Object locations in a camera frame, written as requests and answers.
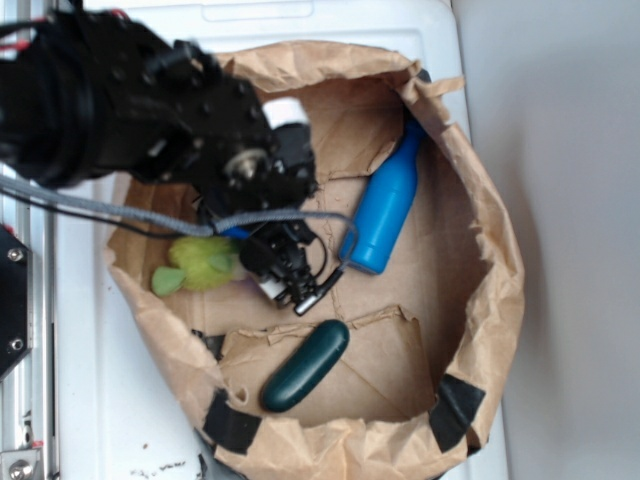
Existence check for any green plush animal toy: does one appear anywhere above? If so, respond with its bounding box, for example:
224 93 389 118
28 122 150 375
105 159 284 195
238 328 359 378
151 237 248 297

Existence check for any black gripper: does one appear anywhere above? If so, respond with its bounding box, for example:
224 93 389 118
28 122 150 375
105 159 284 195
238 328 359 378
200 96 343 316

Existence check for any blue plastic bottle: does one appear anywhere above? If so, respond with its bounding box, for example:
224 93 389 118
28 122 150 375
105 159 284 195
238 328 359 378
340 120 426 275

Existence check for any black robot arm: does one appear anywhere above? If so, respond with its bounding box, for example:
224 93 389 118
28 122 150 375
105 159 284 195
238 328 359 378
1 8 343 315

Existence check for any brown paper bag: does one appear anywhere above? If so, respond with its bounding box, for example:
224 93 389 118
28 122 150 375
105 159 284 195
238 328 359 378
106 41 524 479

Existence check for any dark green capsule toy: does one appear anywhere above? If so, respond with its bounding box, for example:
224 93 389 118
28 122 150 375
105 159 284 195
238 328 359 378
261 319 350 413

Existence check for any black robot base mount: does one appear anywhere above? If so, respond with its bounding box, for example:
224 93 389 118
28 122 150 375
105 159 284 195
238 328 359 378
0 225 33 381

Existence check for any aluminium rail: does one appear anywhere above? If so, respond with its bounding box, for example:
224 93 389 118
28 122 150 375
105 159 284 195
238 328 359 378
1 190 59 479

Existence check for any black tape piece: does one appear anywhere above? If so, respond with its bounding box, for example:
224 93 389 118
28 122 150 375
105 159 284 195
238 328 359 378
429 374 486 453
203 389 262 455

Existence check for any grey braided cable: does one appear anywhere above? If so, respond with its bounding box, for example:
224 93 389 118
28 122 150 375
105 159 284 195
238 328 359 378
0 174 359 261

